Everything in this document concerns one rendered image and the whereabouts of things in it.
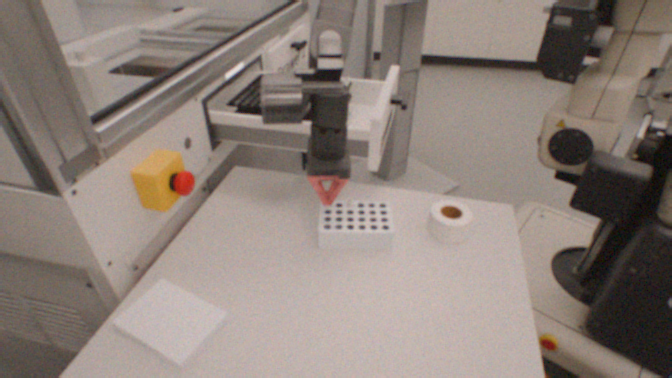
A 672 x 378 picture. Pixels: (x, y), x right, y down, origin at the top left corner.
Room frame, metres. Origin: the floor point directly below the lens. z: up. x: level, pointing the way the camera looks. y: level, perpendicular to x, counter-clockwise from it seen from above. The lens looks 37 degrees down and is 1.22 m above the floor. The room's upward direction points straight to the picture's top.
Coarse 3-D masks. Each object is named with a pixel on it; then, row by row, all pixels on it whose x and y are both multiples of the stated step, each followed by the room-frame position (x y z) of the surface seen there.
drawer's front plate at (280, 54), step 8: (296, 32) 1.18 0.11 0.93; (304, 32) 1.25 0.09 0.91; (280, 40) 1.09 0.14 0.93; (288, 40) 1.11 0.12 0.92; (296, 40) 1.17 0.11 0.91; (304, 40) 1.25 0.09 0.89; (272, 48) 1.02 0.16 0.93; (280, 48) 1.05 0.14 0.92; (288, 48) 1.10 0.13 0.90; (272, 56) 0.99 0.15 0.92; (280, 56) 1.04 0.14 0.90; (288, 56) 1.10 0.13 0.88; (296, 56) 1.16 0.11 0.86; (304, 56) 1.24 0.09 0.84; (272, 64) 0.99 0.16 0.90; (280, 64) 1.04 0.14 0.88
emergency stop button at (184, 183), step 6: (180, 174) 0.49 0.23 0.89; (186, 174) 0.49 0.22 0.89; (174, 180) 0.49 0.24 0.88; (180, 180) 0.48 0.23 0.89; (186, 180) 0.49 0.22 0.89; (192, 180) 0.50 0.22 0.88; (174, 186) 0.49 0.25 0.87; (180, 186) 0.48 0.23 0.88; (186, 186) 0.48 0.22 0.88; (192, 186) 0.49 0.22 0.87; (180, 192) 0.47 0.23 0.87; (186, 192) 0.48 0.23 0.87
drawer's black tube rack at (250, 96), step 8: (256, 80) 0.87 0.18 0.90; (248, 88) 0.82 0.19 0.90; (256, 88) 0.82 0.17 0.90; (240, 96) 0.78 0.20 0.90; (248, 96) 0.78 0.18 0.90; (256, 96) 0.78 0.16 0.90; (232, 104) 0.74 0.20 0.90; (240, 104) 0.74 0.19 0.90; (248, 104) 0.74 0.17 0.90; (256, 104) 0.74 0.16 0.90; (240, 112) 0.75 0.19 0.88; (248, 112) 0.76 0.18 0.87; (256, 112) 0.76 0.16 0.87; (304, 120) 0.73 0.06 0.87
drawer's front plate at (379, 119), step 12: (396, 72) 0.84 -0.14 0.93; (396, 84) 0.86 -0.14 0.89; (384, 96) 0.71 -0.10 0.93; (384, 108) 0.66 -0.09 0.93; (372, 120) 0.61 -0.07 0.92; (384, 120) 0.66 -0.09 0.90; (372, 132) 0.61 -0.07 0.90; (372, 144) 0.61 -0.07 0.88; (384, 144) 0.70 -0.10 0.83; (372, 156) 0.61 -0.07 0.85; (372, 168) 0.61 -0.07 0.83
